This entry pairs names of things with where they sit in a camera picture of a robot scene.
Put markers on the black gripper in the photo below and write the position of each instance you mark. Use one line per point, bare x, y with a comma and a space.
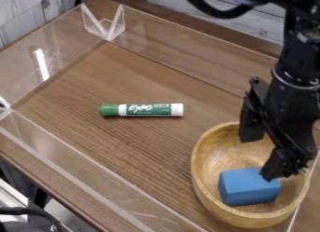
281, 109

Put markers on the blue foam block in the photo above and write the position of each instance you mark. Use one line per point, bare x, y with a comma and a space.
242, 187

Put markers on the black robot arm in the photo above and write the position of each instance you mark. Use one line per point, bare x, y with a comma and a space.
298, 58

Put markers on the brown wooden bowl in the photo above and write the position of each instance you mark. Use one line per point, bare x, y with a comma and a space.
219, 152

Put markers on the green Expo marker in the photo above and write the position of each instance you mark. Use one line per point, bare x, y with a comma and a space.
171, 110

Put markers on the clear acrylic tray wall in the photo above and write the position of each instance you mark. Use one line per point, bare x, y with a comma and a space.
120, 169

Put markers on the clear acrylic corner bracket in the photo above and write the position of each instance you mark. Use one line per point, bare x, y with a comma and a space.
103, 28

